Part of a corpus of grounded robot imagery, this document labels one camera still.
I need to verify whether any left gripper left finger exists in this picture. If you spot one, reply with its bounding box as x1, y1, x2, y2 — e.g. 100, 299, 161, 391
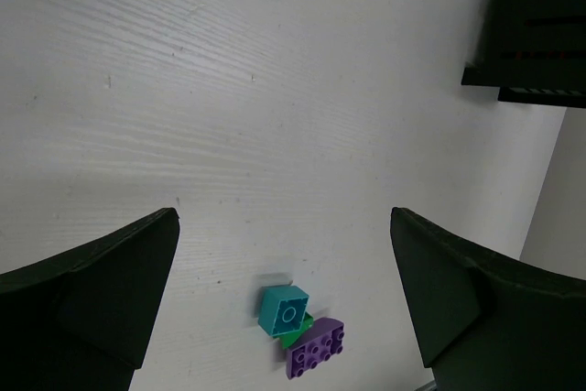
1, 208, 179, 390

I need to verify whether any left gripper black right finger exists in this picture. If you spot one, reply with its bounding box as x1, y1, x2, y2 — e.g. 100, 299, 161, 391
390, 207, 585, 390

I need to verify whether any purple lego plate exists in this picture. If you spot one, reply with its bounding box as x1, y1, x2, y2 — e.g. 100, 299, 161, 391
285, 317, 345, 380

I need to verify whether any small green lego piece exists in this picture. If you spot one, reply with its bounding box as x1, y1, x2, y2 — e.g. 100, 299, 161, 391
278, 312, 314, 350

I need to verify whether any teal square lego piece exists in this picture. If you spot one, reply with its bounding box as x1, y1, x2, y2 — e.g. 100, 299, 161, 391
258, 285, 309, 338

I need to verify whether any black slatted container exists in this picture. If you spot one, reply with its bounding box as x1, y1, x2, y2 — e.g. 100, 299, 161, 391
461, 0, 585, 109

